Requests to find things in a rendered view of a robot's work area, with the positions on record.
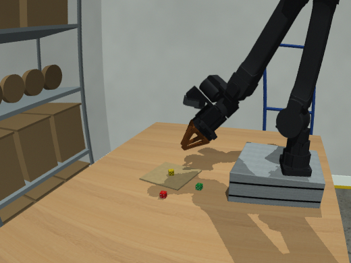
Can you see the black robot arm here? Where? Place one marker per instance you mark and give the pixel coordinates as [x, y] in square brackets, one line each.
[292, 122]

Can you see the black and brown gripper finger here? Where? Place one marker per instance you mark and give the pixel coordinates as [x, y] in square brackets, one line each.
[192, 131]
[188, 129]

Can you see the green die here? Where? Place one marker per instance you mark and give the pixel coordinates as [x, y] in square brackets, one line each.
[199, 186]

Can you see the red die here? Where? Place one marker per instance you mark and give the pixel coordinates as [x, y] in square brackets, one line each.
[163, 194]

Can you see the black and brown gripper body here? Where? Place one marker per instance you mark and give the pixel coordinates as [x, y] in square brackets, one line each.
[208, 132]

